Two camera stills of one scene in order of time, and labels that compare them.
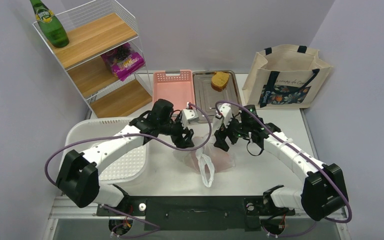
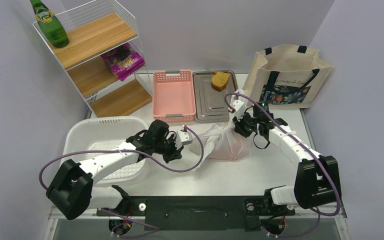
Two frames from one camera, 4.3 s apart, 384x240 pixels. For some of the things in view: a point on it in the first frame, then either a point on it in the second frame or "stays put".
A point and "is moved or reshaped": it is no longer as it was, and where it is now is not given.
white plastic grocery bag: x=208 y=160 is moved or reshaped
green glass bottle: x=53 y=28 stays put
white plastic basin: x=130 y=168 stays put
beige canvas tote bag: x=286 y=76 stays put
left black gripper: x=179 y=141 to x=175 y=153
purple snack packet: x=123 y=60 stays put
